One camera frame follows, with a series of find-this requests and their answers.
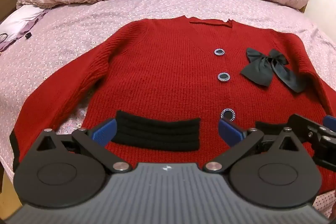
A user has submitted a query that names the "small black clip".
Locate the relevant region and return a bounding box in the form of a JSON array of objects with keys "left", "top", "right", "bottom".
[{"left": 25, "top": 32, "right": 32, "bottom": 39}]

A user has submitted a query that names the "pink floral bed sheet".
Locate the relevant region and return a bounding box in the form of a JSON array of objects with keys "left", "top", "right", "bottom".
[{"left": 0, "top": 0, "right": 336, "bottom": 218}]

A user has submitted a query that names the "red knit cardigan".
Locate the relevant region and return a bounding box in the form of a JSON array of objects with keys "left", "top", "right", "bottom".
[{"left": 10, "top": 16, "right": 335, "bottom": 167}]

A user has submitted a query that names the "white purple frilled pillow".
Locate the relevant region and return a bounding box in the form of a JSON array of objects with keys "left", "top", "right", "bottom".
[{"left": 1, "top": 5, "right": 50, "bottom": 52}]

